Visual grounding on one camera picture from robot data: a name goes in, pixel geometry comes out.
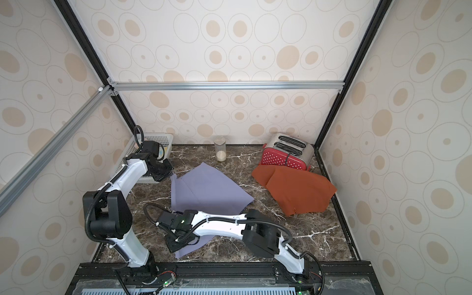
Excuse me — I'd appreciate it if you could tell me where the lavender purple skirt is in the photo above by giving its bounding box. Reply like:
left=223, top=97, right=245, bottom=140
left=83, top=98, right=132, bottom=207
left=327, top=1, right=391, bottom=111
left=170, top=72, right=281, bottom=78
left=169, top=162, right=256, bottom=259

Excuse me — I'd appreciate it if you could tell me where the rust orange skirt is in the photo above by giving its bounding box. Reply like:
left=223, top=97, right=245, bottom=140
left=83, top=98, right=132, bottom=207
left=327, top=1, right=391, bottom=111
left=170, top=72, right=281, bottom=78
left=252, top=165, right=337, bottom=216

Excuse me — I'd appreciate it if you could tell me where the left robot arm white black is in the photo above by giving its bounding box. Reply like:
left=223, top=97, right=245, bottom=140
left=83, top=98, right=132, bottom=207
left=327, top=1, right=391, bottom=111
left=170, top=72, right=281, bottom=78
left=82, top=140, right=172, bottom=284

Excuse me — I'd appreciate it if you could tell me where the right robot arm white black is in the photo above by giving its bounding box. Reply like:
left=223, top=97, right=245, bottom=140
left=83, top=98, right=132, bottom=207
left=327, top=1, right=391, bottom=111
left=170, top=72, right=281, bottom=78
left=152, top=210, right=325, bottom=295

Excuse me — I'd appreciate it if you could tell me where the white plastic perforated basket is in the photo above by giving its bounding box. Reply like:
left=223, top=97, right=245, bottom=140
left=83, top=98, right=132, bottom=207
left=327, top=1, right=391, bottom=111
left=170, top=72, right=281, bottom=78
left=110, top=133, right=173, bottom=184

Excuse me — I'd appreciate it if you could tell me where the glass jar with white powder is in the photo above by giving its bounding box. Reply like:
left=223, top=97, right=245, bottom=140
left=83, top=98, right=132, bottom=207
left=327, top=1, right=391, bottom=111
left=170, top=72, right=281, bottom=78
left=214, top=137, right=227, bottom=162

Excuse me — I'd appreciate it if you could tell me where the red polka dot toaster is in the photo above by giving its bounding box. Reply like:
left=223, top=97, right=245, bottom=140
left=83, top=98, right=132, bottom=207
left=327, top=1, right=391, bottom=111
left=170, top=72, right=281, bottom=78
left=260, top=133, right=315, bottom=171

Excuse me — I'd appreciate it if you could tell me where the horizontal aluminium frame bar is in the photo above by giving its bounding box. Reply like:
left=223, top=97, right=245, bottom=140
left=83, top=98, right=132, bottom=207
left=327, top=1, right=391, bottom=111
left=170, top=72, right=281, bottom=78
left=111, top=81, right=344, bottom=91

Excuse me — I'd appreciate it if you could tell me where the diagonal aluminium frame bar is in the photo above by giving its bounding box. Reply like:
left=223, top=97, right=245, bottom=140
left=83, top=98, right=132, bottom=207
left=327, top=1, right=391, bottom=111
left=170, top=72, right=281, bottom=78
left=1, top=86, right=111, bottom=215

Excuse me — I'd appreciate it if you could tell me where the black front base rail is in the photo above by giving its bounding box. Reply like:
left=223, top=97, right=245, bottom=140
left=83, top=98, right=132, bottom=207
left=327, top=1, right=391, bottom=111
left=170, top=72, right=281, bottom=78
left=66, top=261, right=383, bottom=295

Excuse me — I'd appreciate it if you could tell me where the black left corner post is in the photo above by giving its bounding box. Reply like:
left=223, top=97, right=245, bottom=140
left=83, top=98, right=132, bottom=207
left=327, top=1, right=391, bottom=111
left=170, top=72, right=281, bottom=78
left=52, top=0, right=136, bottom=132

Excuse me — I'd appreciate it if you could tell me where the black corner post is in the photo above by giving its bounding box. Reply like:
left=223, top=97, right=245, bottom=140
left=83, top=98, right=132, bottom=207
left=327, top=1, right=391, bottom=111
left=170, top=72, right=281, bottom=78
left=314, top=0, right=392, bottom=148
left=52, top=0, right=136, bottom=132

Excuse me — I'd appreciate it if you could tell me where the black right corner post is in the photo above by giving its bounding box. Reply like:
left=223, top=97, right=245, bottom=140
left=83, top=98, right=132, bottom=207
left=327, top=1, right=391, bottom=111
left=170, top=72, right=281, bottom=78
left=314, top=0, right=392, bottom=148

